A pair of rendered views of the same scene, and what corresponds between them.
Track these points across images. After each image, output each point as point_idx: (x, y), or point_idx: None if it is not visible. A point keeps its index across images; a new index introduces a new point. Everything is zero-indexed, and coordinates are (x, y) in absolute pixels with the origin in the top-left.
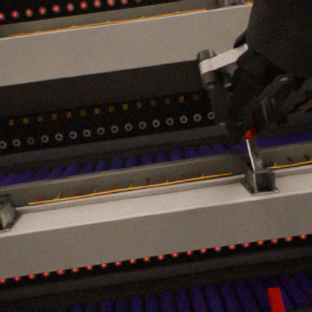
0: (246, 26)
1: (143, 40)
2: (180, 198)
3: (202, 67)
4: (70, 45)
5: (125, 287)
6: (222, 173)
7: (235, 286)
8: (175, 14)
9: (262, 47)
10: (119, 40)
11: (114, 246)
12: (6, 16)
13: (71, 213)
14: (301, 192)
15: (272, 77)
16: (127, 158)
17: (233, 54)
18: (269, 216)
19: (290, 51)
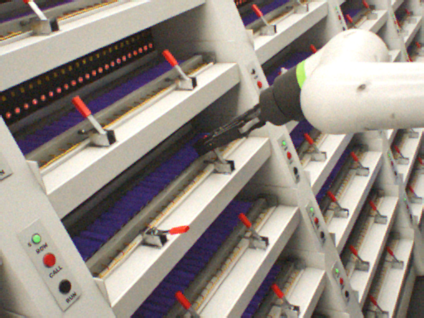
0: (202, 97)
1: (175, 117)
2: (205, 190)
3: (244, 128)
4: (152, 130)
5: None
6: (199, 172)
7: (202, 235)
8: (158, 93)
9: (271, 120)
10: (167, 119)
11: (203, 224)
12: (12, 113)
13: (175, 220)
14: (243, 166)
15: (260, 126)
16: (134, 189)
17: (252, 122)
18: (238, 180)
19: (281, 121)
